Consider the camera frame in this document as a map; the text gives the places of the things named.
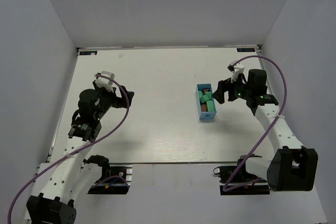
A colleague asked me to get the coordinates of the purple cable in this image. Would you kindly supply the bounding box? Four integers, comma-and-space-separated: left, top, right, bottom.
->
222, 56, 287, 192
7, 76, 131, 224

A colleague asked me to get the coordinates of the left blue corner label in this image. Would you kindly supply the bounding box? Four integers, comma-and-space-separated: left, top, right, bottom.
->
79, 51, 98, 56

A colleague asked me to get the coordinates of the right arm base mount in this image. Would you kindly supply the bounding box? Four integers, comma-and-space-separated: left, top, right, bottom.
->
213, 166, 270, 196

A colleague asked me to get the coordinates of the blue plastic box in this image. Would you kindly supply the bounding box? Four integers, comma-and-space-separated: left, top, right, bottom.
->
195, 84, 217, 121

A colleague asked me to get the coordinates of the blue corner label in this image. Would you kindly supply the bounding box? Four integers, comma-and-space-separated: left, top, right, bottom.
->
79, 51, 98, 56
236, 48, 255, 52

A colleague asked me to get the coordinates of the green long block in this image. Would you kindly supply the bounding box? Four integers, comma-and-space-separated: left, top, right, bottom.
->
206, 100, 215, 112

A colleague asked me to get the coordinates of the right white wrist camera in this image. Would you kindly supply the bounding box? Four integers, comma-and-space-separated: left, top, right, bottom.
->
227, 61, 245, 83

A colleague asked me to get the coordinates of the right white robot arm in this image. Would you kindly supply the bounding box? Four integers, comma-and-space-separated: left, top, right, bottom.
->
212, 69, 318, 191

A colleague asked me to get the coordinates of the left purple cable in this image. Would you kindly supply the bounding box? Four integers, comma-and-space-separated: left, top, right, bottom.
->
7, 76, 131, 224

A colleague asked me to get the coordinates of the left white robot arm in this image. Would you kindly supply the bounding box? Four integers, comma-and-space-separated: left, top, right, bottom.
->
26, 81, 134, 223

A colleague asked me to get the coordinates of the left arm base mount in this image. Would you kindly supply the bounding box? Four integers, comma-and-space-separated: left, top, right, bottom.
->
88, 164, 132, 195

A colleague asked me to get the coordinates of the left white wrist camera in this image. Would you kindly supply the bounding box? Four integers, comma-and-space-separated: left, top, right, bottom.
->
93, 71, 115, 92

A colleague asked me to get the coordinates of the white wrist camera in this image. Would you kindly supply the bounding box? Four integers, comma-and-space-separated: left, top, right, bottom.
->
93, 71, 115, 92
227, 61, 245, 83

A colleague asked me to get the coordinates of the right blue corner label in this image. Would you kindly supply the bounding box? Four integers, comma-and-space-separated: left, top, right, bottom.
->
236, 48, 255, 52

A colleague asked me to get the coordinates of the brown cube block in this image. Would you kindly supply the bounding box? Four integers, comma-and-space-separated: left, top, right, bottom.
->
201, 103, 208, 112

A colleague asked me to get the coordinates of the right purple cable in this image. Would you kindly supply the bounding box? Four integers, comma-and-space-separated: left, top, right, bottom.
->
222, 56, 287, 192

